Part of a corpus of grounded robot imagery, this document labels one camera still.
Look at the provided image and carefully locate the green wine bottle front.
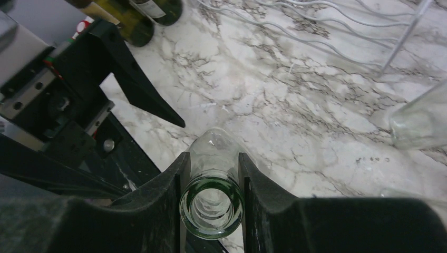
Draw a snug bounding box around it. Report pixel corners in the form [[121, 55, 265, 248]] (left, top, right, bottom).
[[129, 0, 183, 26]]

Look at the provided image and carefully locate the black front mounting rail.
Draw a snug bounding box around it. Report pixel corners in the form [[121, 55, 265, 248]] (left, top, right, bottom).
[[80, 115, 225, 252]]

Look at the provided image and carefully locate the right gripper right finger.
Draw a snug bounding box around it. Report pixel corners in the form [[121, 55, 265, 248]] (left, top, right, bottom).
[[238, 153, 446, 252]]

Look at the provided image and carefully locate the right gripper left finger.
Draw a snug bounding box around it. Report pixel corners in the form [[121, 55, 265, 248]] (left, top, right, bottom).
[[1, 152, 190, 252]]

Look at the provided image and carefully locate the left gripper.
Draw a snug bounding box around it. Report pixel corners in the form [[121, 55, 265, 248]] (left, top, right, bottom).
[[1, 20, 186, 199]]

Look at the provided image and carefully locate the white wire wine rack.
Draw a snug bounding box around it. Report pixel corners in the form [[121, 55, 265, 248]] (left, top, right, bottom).
[[193, 1, 432, 73]]

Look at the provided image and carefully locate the green wine bottle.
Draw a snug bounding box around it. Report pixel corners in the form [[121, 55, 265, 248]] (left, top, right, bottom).
[[129, 0, 183, 26], [66, 0, 154, 47]]

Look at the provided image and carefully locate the green wine bottle middle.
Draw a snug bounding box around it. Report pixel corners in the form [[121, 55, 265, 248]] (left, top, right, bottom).
[[66, 0, 154, 47]]

